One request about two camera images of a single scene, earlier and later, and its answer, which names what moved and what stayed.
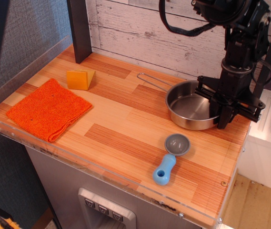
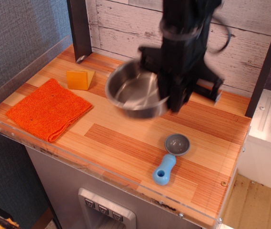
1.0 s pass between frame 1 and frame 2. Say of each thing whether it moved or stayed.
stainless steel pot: moved
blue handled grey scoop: stayed
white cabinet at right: stayed
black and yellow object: stayed
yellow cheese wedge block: stayed
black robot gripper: moved
